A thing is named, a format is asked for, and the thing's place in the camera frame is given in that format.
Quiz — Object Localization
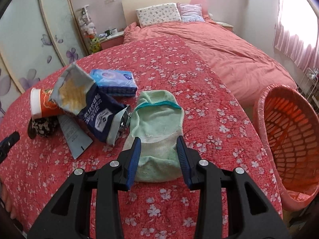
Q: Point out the black floral cloth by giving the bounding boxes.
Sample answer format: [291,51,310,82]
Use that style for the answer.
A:
[27,116,59,139]

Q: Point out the dark blue snack bag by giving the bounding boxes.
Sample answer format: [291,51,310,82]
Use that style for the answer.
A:
[50,63,130,146]

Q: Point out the light green sock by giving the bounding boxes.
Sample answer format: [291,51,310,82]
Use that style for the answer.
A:
[123,90,184,183]

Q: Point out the orange white paper cup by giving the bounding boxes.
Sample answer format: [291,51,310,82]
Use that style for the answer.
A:
[30,88,64,120]

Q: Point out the grey wrapper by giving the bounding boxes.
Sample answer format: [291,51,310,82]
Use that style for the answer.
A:
[58,115,93,160]

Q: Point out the blue tissue pack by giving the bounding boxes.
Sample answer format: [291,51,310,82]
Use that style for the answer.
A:
[90,69,138,97]

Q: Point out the person left hand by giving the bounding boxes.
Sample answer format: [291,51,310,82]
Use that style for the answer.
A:
[1,180,17,219]

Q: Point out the red floral table cloth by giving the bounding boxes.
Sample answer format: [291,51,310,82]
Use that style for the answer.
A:
[1,37,282,238]

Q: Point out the bed with pink duvet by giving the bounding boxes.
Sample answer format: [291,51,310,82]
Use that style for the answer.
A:
[124,18,297,108]

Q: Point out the orange plastic laundry basket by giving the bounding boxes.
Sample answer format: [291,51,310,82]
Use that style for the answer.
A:
[253,84,318,212]

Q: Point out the sliding wardrobe with flowers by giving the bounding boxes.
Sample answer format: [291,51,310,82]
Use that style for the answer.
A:
[1,0,87,116]

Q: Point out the pink white left nightstand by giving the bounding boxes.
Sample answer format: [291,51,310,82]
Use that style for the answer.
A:
[100,31,124,50]

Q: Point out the white mug on nightstand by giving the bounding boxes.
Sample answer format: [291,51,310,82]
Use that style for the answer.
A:
[110,28,118,36]

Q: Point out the right bedside nightstand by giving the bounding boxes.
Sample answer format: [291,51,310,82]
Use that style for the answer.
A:
[216,22,234,32]

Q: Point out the hanging plush toy holder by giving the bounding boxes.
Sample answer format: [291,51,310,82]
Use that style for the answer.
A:
[76,5,102,55]

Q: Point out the striped pink pillow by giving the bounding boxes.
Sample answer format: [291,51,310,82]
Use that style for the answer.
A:
[177,3,204,23]

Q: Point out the floral white pillow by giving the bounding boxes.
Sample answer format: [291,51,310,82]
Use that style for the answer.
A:
[135,3,182,27]

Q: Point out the beige pink headboard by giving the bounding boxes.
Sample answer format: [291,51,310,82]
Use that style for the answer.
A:
[122,0,208,26]

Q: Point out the pink window curtains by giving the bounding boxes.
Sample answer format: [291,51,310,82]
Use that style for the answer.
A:
[274,0,318,71]

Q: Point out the white wire rack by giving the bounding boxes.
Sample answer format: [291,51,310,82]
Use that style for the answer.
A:
[297,68,318,101]

